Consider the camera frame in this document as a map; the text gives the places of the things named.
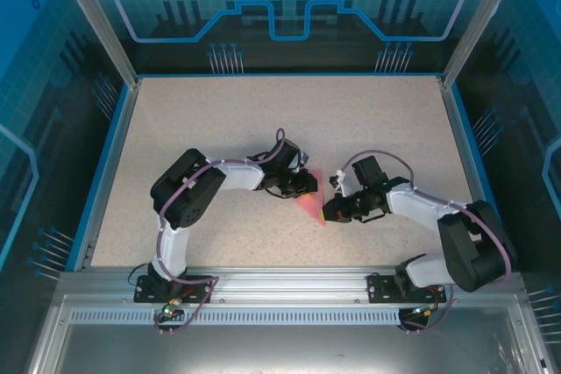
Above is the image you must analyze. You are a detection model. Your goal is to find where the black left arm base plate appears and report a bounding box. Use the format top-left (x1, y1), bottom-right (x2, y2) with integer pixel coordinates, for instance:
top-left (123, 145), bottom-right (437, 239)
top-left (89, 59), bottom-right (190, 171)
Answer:
top-left (133, 274), bottom-right (216, 304)

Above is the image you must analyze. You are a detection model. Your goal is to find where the pink square paper sheet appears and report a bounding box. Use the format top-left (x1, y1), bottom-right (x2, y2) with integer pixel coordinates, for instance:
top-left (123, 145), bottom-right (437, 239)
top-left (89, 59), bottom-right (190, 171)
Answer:
top-left (292, 167), bottom-right (329, 228)

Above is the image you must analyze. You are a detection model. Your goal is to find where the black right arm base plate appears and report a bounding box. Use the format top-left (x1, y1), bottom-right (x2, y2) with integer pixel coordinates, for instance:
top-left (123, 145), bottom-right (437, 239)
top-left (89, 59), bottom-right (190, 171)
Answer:
top-left (366, 272), bottom-right (448, 304)

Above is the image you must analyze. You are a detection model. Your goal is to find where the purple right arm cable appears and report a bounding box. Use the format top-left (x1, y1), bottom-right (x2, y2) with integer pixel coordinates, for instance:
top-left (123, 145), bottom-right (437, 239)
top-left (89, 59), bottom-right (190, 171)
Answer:
top-left (341, 149), bottom-right (514, 332)

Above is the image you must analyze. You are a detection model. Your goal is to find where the black electronics box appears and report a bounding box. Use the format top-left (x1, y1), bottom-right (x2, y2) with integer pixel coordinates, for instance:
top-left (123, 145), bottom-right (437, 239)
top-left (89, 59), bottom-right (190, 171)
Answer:
top-left (59, 265), bottom-right (525, 305)

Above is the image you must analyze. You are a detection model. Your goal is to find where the cable connector with green light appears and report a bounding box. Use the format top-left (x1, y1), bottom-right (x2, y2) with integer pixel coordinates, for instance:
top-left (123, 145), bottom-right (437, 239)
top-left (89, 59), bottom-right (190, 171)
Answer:
top-left (160, 297), bottom-right (184, 321)

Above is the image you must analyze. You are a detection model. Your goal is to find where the aluminium side rail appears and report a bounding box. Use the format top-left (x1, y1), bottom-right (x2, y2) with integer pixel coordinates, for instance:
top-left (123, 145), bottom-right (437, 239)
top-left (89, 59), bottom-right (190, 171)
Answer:
top-left (439, 78), bottom-right (501, 270)
top-left (73, 78), bottom-right (142, 272)

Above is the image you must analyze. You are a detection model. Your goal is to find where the aluminium frame post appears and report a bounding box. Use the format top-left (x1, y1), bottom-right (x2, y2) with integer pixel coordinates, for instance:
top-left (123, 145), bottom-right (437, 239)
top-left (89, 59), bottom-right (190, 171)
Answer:
top-left (439, 0), bottom-right (529, 88)
top-left (48, 0), bottom-right (142, 88)

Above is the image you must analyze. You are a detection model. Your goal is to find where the cable connector with orange wires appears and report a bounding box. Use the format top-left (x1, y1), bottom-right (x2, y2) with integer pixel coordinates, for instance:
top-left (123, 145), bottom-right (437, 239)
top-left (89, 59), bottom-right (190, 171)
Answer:
top-left (411, 303), bottom-right (441, 318)

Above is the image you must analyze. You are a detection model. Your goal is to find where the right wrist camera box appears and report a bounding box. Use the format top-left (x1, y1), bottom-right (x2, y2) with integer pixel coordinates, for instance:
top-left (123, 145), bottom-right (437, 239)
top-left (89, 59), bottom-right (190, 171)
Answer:
top-left (328, 169), bottom-right (352, 194)

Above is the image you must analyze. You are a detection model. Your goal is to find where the slotted grey cable duct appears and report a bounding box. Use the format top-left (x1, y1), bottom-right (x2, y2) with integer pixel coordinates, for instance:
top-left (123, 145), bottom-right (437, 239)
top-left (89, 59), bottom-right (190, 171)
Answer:
top-left (68, 308), bottom-right (415, 325)

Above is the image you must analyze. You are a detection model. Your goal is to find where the steel sheet panel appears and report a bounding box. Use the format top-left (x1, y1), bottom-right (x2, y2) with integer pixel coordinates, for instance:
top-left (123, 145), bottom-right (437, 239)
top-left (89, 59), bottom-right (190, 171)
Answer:
top-left (25, 294), bottom-right (549, 374)

